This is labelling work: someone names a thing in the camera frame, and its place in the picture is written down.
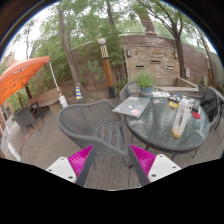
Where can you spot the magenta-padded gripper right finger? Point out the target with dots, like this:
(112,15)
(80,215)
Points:
(163,166)

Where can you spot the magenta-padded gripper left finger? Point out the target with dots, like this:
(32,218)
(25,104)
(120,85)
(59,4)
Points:
(63,168)

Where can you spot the clear bottle with white cap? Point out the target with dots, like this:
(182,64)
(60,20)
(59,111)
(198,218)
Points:
(181,120)

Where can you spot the yellow card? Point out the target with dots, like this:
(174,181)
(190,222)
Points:
(173,104)

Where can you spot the silver laptop with stickers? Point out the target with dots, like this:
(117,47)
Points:
(131,106)

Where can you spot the black laptop with stickers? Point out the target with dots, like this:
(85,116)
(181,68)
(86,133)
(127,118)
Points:
(185,100)

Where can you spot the white sticker sheet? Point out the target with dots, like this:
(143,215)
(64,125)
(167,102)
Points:
(161,94)

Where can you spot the wooden bench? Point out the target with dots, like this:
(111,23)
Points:
(45,98)

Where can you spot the black jacket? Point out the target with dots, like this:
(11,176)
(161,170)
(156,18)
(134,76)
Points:
(209,105)

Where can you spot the green plant in teal pot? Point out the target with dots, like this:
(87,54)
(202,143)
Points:
(145,81)

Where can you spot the orange patio umbrella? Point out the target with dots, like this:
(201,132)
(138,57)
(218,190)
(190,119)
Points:
(20,75)

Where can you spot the grey wall utility box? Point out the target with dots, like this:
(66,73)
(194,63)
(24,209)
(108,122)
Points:
(187,72)

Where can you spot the wooden lamp post, globe light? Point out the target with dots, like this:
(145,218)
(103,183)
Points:
(107,70)

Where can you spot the black wall lantern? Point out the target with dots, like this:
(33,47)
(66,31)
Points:
(128,52)
(175,55)

